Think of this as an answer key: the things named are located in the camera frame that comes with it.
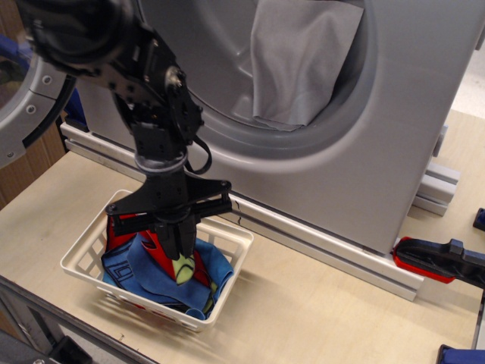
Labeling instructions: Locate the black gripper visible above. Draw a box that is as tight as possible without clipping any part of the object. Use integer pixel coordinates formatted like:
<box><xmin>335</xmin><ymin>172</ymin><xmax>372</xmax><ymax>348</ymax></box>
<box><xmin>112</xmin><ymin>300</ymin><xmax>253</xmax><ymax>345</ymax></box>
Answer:
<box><xmin>105</xmin><ymin>170</ymin><xmax>232</xmax><ymax>259</ymax></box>

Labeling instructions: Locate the green cloth black trim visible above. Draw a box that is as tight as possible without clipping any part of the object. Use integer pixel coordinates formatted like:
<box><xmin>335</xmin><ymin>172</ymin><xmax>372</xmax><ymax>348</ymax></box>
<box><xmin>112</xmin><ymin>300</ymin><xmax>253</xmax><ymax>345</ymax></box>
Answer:
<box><xmin>172</xmin><ymin>255</ymin><xmax>196</xmax><ymax>285</ymax></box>

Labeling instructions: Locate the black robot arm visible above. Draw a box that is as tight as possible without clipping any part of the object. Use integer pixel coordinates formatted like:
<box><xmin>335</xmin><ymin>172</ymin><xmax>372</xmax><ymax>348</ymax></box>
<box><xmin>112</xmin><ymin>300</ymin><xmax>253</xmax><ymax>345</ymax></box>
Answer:
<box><xmin>20</xmin><ymin>1</ymin><xmax>231</xmax><ymax>259</ymax></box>

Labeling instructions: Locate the round washing machine door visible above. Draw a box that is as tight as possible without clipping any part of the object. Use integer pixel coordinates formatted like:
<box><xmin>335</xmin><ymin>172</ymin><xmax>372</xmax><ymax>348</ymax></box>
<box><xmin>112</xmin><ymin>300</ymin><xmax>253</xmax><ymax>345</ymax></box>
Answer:
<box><xmin>1</xmin><ymin>55</ymin><xmax>76</xmax><ymax>167</ymax></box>

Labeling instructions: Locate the grey toy washing machine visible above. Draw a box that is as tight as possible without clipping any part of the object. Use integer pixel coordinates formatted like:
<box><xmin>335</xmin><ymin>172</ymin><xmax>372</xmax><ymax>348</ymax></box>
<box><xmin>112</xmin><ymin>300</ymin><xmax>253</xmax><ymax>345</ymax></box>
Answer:
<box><xmin>74</xmin><ymin>0</ymin><xmax>485</xmax><ymax>256</ymax></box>

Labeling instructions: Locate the red cloth black trim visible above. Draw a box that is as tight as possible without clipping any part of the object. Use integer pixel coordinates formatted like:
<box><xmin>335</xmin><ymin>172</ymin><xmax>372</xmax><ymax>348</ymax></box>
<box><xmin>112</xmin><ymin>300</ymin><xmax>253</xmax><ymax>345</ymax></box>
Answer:
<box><xmin>105</xmin><ymin>216</ymin><xmax>211</xmax><ymax>287</ymax></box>

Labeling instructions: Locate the blue cloth black trim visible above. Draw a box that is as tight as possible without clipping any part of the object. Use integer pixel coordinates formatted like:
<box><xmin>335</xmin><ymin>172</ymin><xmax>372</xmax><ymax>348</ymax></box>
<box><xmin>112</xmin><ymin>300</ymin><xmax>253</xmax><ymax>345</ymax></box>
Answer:
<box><xmin>102</xmin><ymin>233</ymin><xmax>234</xmax><ymax>320</ymax></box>

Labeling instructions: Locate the grey cloth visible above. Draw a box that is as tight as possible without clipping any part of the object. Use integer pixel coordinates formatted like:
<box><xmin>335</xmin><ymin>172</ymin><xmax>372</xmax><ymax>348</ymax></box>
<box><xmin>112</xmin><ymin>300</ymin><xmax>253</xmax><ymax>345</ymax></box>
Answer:
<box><xmin>230</xmin><ymin>1</ymin><xmax>365</xmax><ymax>133</ymax></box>

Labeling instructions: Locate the red black clamp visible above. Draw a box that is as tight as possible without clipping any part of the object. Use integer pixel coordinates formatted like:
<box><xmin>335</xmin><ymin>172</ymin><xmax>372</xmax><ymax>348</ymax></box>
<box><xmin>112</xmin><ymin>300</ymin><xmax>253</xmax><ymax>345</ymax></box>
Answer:
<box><xmin>393</xmin><ymin>237</ymin><xmax>484</xmax><ymax>289</ymax></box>

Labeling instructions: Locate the blue black clamp corner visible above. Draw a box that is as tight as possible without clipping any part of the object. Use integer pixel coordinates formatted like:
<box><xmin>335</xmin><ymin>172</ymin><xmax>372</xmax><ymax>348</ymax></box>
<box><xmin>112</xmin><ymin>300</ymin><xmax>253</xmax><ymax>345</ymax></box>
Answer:
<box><xmin>436</xmin><ymin>344</ymin><xmax>485</xmax><ymax>364</ymax></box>

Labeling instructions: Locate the black clamp piece right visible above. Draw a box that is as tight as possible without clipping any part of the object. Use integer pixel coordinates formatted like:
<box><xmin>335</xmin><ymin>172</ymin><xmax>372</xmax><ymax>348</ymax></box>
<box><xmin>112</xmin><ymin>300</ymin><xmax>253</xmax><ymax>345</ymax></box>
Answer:
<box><xmin>473</xmin><ymin>208</ymin><xmax>485</xmax><ymax>231</ymax></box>

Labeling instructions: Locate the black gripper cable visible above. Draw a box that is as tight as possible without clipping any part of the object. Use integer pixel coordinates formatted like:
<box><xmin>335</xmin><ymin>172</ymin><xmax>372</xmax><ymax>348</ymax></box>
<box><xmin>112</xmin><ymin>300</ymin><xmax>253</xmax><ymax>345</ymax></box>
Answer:
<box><xmin>184</xmin><ymin>136</ymin><xmax>213</xmax><ymax>175</ymax></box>

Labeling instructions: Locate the grey metal frame bar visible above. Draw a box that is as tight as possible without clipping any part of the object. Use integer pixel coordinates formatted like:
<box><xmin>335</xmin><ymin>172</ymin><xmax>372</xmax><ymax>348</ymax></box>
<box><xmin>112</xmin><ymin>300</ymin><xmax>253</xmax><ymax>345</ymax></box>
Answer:
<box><xmin>1</xmin><ymin>277</ymin><xmax>154</xmax><ymax>363</ymax></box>

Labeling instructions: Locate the white aluminium rail base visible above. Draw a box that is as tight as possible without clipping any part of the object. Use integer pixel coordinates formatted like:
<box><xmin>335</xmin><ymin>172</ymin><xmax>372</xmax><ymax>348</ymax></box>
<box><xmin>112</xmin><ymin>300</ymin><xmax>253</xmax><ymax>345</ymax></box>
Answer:
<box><xmin>61</xmin><ymin>123</ymin><xmax>461</xmax><ymax>301</ymax></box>

